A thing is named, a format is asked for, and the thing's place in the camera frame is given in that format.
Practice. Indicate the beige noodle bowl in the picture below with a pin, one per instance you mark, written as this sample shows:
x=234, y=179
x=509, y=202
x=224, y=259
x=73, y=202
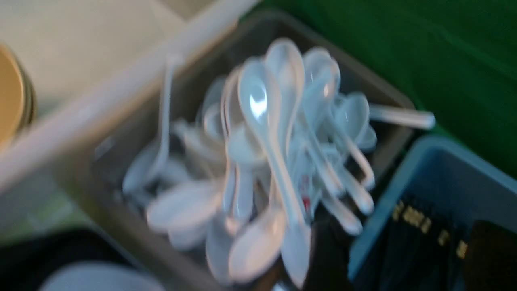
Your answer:
x=18, y=102

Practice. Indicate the black serving tray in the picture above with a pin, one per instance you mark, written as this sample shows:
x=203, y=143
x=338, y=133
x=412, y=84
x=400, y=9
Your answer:
x=25, y=264

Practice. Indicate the blue chopstick bin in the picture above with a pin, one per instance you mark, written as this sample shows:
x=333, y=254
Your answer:
x=453, y=180

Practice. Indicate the white soup spoon left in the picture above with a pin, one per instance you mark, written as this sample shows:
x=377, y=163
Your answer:
x=148, y=165

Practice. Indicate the large white plastic bin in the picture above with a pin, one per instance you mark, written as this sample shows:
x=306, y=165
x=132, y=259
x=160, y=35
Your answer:
x=68, y=46

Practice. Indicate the white soup spoon front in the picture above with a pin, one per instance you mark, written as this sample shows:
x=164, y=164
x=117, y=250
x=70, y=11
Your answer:
x=257, y=248

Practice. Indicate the green checkered tablecloth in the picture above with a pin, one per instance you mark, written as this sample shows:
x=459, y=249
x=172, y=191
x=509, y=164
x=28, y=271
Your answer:
x=37, y=206

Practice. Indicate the grey spoon bin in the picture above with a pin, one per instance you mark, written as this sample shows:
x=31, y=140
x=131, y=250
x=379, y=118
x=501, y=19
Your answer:
x=98, y=169

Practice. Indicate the white soup spoon right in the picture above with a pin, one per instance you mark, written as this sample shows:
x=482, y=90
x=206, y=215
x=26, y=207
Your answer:
x=402, y=116

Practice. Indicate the green backdrop cloth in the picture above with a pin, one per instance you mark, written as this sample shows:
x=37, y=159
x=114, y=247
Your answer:
x=455, y=58

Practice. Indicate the black chopsticks bundle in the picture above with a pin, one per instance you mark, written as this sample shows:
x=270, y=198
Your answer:
x=420, y=249

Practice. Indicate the white small bowl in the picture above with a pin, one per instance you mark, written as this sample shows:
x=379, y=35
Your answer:
x=95, y=276

